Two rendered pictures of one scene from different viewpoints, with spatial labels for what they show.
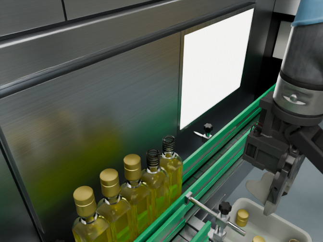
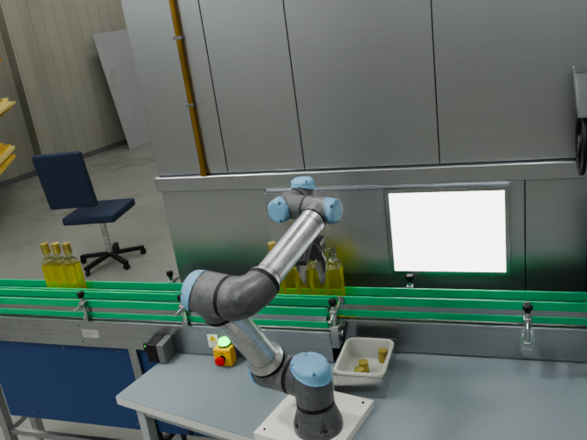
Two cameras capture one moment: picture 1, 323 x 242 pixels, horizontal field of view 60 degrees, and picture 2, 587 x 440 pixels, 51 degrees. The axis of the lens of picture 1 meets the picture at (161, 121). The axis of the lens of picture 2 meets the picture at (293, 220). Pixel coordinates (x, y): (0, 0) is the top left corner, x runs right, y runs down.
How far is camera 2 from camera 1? 2.03 m
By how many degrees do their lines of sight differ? 62
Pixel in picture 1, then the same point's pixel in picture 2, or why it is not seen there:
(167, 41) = (369, 193)
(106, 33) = (321, 178)
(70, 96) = not seen: hidden behind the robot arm
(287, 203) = (436, 382)
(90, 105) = not seen: hidden behind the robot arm
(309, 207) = (444, 395)
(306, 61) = not seen: hidden behind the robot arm
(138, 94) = (343, 220)
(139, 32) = (345, 182)
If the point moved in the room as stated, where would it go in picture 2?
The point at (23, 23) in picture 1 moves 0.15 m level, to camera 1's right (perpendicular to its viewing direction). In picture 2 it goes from (285, 167) to (300, 175)
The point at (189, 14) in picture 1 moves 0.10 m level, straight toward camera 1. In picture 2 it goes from (395, 180) to (369, 185)
